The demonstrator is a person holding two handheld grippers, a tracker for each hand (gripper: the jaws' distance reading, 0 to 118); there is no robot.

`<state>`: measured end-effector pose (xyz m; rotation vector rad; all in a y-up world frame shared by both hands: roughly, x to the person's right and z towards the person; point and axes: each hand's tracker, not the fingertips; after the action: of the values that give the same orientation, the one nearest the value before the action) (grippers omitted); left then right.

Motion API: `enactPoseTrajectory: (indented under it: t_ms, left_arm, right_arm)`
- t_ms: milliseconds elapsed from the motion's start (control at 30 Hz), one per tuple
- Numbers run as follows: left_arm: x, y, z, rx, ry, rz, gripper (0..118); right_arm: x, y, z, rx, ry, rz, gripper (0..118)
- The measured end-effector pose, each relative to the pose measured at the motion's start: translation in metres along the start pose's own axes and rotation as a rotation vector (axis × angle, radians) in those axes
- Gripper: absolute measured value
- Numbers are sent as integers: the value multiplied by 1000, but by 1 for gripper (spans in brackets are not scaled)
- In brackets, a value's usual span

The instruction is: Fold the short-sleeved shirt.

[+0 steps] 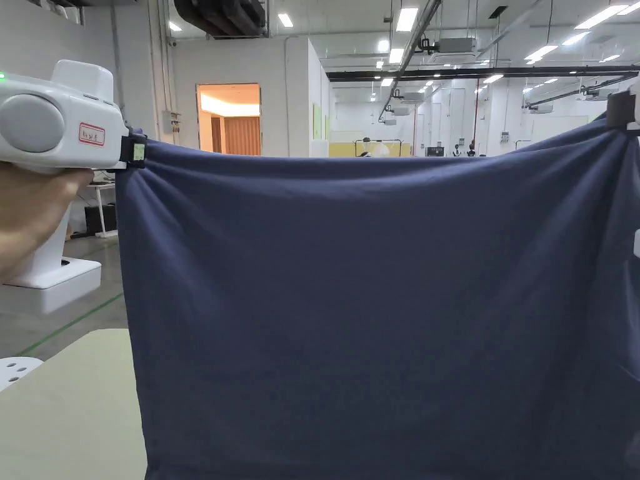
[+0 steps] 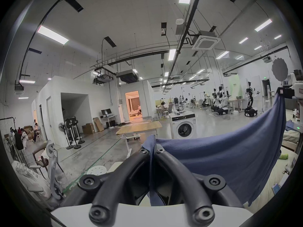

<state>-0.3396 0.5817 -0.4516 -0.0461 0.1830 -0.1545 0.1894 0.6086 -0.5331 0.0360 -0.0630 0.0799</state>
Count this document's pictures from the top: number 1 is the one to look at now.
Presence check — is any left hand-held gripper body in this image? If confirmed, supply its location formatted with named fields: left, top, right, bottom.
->
left=0, top=59, right=132, bottom=316

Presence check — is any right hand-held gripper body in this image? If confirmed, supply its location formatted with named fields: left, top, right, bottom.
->
left=624, top=69, right=640, bottom=257

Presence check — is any dark blue shirt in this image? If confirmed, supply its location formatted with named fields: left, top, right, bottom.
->
left=115, top=112, right=640, bottom=480

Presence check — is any person's left hand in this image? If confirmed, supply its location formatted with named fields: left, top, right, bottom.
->
left=0, top=161, right=94, bottom=282

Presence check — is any white desk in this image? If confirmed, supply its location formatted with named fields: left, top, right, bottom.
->
left=84, top=179, right=119, bottom=238

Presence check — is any white round stool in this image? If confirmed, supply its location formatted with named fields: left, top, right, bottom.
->
left=0, top=355, right=44, bottom=394

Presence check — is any bed with pale green sheet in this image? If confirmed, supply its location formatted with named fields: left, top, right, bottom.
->
left=0, top=328, right=149, bottom=480

